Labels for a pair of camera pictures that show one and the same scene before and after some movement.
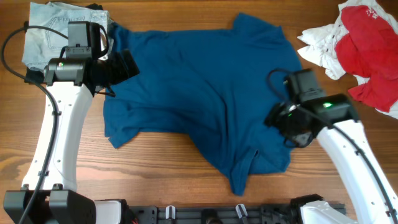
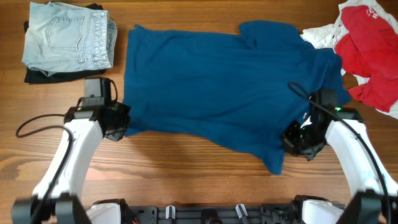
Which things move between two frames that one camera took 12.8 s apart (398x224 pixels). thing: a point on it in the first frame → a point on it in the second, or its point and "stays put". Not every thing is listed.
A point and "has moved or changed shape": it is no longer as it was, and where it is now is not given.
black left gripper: (122, 73) → (124, 109)
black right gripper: (273, 119) → (290, 144)
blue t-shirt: (211, 83) has moved or changed shape
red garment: (370, 50) stays put
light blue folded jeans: (42, 45) stays put
